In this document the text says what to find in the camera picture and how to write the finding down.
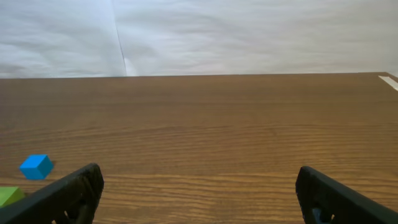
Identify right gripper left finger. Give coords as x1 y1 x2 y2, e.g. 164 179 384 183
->
0 162 105 224

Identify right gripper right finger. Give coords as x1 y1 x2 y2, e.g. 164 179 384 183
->
295 166 398 224

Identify blue cube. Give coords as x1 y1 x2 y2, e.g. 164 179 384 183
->
19 154 55 181

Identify green cube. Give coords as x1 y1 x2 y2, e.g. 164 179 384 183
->
0 186 26 208

